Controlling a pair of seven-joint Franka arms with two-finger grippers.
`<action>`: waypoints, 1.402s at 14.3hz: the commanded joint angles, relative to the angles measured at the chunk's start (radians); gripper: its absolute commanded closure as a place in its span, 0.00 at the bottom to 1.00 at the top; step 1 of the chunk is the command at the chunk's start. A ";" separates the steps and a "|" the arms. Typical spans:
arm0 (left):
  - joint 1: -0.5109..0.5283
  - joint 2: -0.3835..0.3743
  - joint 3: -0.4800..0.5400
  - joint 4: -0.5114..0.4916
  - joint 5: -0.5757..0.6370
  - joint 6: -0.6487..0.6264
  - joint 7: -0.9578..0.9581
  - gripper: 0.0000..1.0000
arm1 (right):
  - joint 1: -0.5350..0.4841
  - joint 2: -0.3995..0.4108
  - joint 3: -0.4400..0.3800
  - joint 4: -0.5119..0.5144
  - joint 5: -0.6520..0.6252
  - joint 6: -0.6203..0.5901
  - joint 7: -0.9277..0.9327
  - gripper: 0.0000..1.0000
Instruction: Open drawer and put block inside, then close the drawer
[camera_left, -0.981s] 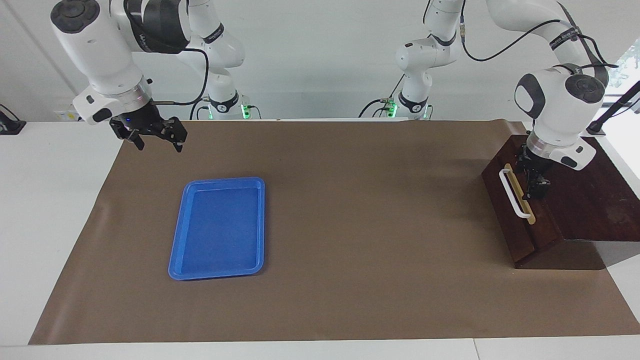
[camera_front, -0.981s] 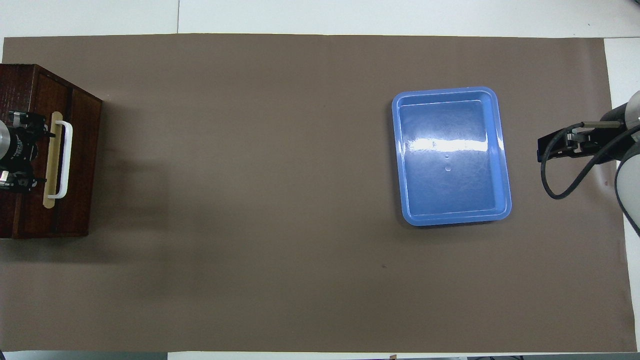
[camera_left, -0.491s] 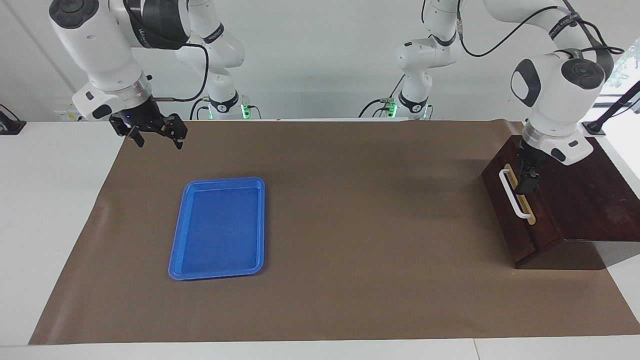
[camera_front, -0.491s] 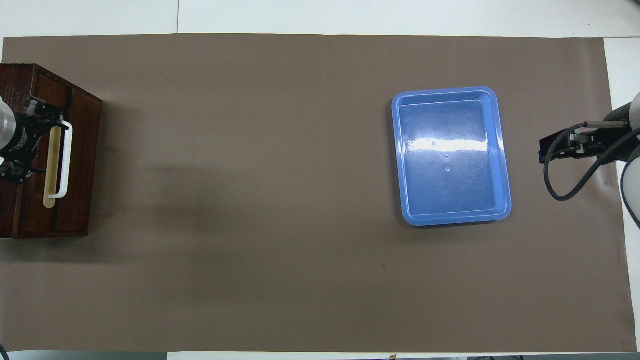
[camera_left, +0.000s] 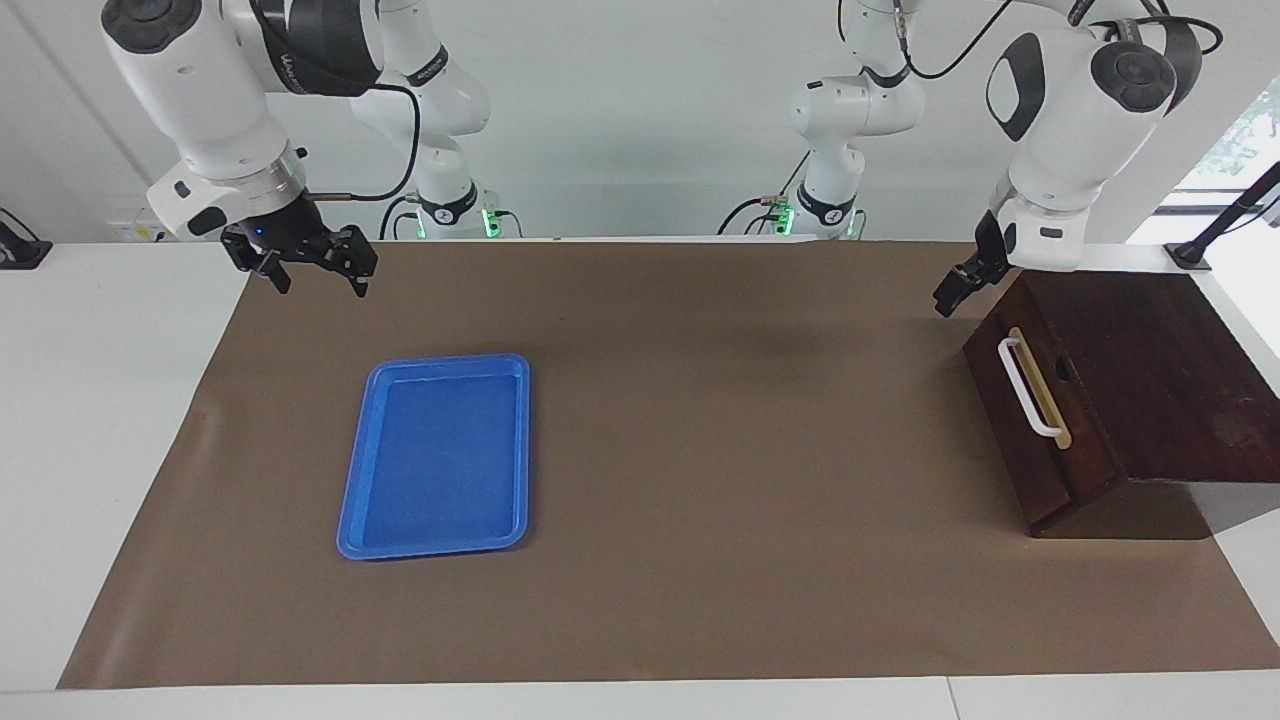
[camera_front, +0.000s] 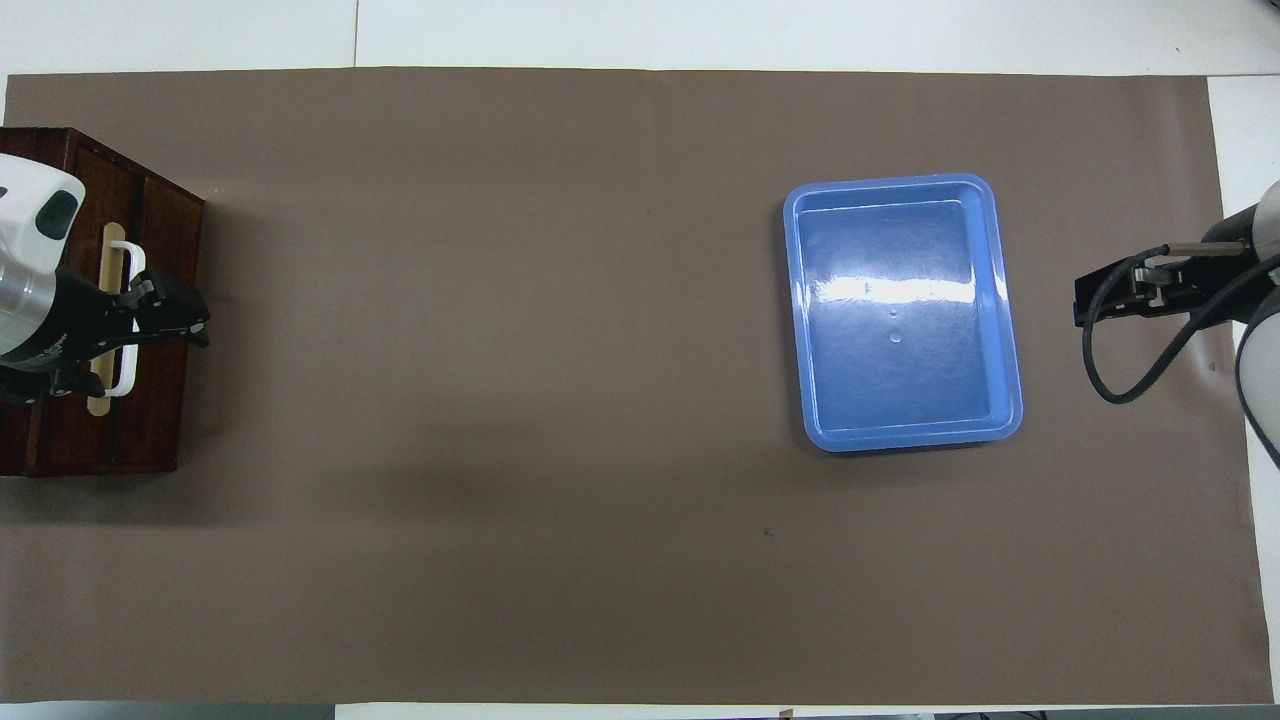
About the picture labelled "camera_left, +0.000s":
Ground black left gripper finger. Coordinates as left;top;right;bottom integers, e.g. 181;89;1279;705
933;260;989;319

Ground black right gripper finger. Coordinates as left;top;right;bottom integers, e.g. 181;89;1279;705
240;252;293;296
335;227;379;299

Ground dark wooden drawer cabinet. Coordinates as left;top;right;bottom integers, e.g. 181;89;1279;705
963;268;1280;541

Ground blue plastic tray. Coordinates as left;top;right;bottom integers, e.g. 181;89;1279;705
336;353;531;561

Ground black pole stand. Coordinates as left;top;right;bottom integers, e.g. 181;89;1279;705
1165;160;1280;273

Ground black stand base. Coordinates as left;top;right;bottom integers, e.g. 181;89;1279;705
0;207;53;271

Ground bright window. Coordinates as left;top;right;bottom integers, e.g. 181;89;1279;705
1170;85;1280;216

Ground brown paper table mat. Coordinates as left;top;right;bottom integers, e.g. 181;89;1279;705
57;240;1280;691

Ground black right arm base cable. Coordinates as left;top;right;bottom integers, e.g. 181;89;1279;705
378;193;426;242

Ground black arm base cable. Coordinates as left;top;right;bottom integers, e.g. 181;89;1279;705
378;193;426;242
717;150;813;238

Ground white wall socket box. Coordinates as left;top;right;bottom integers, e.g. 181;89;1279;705
108;205;181;243

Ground black left arm base cable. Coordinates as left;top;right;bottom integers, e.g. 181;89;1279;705
717;150;813;238

